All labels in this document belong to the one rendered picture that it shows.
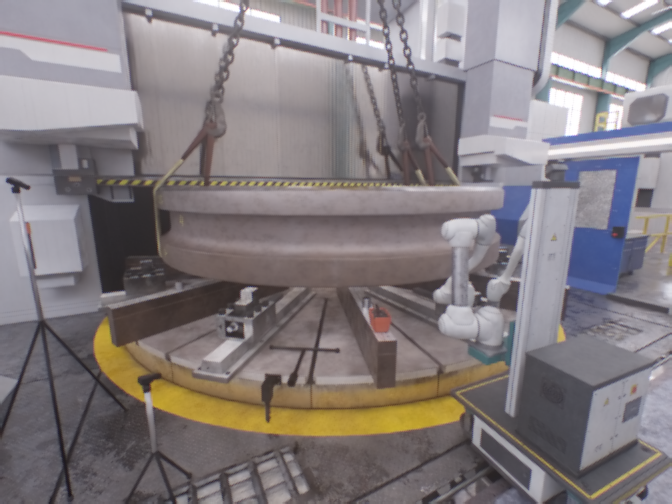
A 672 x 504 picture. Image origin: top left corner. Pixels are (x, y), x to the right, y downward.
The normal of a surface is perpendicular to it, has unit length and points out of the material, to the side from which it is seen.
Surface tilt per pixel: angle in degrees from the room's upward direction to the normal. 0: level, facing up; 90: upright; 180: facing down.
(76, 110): 90
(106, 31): 90
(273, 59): 90
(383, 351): 90
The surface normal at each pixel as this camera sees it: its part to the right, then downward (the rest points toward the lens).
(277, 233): -0.20, 0.19
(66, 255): 0.47, 0.17
